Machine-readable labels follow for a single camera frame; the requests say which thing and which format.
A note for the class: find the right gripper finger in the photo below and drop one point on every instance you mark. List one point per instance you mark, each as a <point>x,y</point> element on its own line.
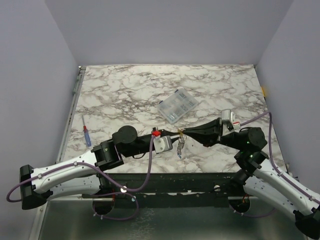
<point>211,127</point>
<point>205,138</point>

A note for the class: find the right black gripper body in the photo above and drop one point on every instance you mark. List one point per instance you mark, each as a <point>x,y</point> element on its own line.
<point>217,130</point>

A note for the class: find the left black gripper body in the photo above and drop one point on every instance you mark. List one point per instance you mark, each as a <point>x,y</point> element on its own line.
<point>143,146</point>

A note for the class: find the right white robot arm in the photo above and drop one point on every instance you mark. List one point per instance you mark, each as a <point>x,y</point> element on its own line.
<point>259,175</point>

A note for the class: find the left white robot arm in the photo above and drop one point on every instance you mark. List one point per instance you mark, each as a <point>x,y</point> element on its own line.
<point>80,175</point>

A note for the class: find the clear plastic screw box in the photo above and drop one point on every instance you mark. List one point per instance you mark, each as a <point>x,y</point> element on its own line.
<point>177,105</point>

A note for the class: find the red blue screwdriver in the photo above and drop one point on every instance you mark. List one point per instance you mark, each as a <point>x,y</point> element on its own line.
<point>86,133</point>

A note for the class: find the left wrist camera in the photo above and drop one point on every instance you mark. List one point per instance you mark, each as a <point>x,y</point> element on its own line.
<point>162,144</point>

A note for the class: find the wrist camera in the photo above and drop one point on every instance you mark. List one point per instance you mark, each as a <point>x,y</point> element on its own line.
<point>227,117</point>
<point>162,144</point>

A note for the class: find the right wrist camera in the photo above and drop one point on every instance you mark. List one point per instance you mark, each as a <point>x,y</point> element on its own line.
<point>227,117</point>

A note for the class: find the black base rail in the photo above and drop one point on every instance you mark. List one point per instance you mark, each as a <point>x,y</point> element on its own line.
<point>173,190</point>

